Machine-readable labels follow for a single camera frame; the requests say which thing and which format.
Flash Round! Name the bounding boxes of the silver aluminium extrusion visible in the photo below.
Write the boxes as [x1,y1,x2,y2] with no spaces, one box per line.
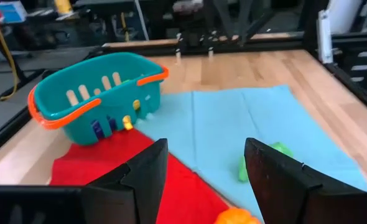
[316,9,334,65]

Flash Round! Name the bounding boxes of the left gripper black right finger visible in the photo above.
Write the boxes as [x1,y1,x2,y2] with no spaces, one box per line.
[244,138,367,224]

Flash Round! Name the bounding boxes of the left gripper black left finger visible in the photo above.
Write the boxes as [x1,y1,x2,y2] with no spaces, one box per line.
[82,138,169,224]

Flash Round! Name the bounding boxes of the purple toy eggplant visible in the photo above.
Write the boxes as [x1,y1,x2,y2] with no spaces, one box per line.
[91,116,118,140]

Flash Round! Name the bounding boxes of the light blue cloth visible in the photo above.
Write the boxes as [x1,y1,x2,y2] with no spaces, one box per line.
[135,84,367,224]

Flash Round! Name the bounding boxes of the yellow hanging cable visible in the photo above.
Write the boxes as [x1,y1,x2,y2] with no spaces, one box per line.
[0,0,19,102]

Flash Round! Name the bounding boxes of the yellow container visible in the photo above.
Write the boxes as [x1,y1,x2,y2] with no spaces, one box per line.
[54,0,74,15]

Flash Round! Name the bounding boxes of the black table frame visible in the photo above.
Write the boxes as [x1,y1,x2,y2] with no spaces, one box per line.
[0,0,367,161]

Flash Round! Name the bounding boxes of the yellow toy banana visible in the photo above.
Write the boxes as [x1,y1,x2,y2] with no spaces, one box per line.
[122,99,142,131]

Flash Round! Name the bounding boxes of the blue and white box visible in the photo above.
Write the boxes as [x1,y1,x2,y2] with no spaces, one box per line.
[0,1,28,24]

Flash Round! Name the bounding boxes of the red cloth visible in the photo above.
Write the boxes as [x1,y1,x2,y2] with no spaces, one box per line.
[49,129,231,224]

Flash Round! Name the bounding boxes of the orange toy tangerine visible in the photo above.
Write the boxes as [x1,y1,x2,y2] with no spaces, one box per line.
[214,207,261,224]

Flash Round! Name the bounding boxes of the teal basket with orange handles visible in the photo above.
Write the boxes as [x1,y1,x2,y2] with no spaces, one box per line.
[27,52,170,146]

